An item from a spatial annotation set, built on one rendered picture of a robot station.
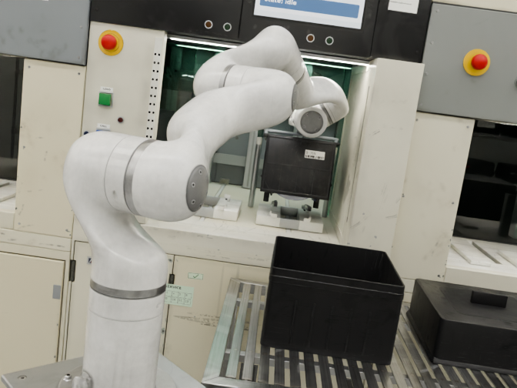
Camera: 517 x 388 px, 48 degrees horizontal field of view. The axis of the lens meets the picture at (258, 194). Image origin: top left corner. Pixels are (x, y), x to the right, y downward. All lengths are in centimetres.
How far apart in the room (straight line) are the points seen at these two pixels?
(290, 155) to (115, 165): 98
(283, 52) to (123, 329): 68
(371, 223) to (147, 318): 81
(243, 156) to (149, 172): 165
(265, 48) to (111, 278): 61
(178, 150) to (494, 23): 104
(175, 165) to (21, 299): 108
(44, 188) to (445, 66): 113
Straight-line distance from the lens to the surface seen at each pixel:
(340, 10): 160
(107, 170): 88
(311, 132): 157
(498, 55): 167
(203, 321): 172
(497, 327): 135
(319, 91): 151
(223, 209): 181
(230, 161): 249
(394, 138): 156
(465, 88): 164
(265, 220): 182
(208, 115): 102
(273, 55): 127
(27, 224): 177
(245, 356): 120
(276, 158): 178
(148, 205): 86
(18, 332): 188
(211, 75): 121
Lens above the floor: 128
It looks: 10 degrees down
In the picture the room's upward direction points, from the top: 8 degrees clockwise
